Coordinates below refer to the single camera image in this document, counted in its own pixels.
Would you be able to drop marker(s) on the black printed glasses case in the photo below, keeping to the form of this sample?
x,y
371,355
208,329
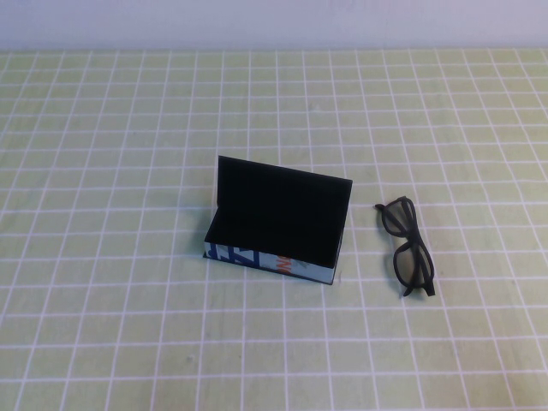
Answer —
x,y
278,205

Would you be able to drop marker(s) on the black framed glasses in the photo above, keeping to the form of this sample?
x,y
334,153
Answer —
x,y
412,240

